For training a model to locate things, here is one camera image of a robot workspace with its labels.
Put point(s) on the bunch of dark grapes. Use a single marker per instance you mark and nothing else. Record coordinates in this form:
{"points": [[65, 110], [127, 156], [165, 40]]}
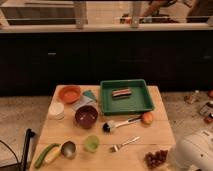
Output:
{"points": [[153, 160]]}

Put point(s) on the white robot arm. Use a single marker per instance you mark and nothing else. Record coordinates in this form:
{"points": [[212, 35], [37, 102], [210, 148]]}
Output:
{"points": [[195, 149]]}

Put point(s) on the striped block in tray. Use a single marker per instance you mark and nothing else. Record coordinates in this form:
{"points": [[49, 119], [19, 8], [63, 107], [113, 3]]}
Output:
{"points": [[121, 93]]}

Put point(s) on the green plastic tray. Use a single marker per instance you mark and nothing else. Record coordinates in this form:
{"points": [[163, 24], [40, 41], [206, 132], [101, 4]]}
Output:
{"points": [[138, 102]]}

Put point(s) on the teal grey cloth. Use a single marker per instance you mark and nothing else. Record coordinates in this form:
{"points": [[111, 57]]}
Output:
{"points": [[87, 98]]}

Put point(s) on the dark red bowl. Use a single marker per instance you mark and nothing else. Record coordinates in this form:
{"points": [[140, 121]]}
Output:
{"points": [[86, 116]]}

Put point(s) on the orange bowl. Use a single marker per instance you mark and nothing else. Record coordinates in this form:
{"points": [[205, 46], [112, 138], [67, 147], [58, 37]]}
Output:
{"points": [[69, 94]]}

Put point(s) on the black white dish brush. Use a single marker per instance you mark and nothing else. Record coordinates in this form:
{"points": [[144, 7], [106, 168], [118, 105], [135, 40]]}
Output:
{"points": [[110, 126]]}

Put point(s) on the orange peach fruit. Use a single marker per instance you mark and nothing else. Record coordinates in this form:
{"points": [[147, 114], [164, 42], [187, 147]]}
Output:
{"points": [[147, 118]]}

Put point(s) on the green small cup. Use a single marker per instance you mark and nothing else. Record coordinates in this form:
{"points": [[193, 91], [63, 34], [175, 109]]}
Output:
{"points": [[91, 143]]}

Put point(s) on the silver fork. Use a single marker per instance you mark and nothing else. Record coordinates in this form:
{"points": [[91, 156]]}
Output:
{"points": [[117, 147]]}

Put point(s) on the yellow banana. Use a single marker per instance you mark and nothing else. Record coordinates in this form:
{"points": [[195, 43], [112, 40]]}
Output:
{"points": [[52, 155]]}

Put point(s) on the black stand left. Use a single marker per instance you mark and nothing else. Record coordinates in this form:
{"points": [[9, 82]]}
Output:
{"points": [[28, 136]]}

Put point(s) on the green zucchini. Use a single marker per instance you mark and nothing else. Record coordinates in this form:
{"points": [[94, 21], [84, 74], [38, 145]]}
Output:
{"points": [[43, 154]]}

